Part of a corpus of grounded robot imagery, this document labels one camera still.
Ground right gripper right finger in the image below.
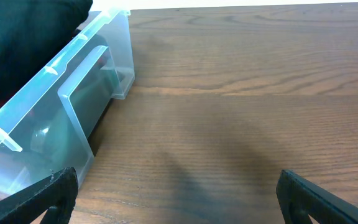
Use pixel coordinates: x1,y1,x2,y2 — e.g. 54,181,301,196
276,170,358,224

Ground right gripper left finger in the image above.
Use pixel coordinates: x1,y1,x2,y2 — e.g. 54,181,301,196
0,167,78,223

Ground clear plastic storage bin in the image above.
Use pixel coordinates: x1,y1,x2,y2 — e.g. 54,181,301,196
0,8,135,198

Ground black hoodie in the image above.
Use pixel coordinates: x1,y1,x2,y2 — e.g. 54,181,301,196
0,0,93,107

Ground dark green garment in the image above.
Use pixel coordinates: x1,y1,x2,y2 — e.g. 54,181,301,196
58,68,119,151

